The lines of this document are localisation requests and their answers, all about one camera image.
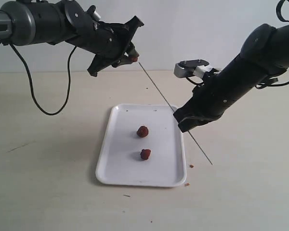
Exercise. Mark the white rectangular plastic tray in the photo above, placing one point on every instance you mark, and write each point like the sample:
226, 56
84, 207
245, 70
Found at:
119, 160

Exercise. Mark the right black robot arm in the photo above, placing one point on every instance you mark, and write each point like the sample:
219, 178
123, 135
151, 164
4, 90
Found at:
263, 57

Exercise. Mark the left grey Piper arm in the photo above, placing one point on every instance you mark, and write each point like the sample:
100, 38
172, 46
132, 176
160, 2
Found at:
24, 22

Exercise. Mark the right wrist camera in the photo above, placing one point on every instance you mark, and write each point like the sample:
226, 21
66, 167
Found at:
194, 68

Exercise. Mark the thin metal skewer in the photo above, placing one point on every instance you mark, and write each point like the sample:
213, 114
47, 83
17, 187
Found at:
191, 135

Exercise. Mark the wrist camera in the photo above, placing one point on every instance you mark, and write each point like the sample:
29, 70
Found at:
93, 13
194, 68

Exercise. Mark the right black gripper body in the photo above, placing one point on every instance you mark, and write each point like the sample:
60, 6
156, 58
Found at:
219, 91

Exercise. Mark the red meat piece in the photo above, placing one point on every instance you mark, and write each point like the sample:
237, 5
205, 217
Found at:
134, 58
142, 131
145, 154

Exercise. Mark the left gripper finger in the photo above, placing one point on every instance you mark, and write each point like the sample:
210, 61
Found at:
125, 60
131, 51

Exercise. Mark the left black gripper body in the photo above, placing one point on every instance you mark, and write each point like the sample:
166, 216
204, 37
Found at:
108, 41

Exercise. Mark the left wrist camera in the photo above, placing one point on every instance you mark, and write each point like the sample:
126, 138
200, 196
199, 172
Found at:
93, 13

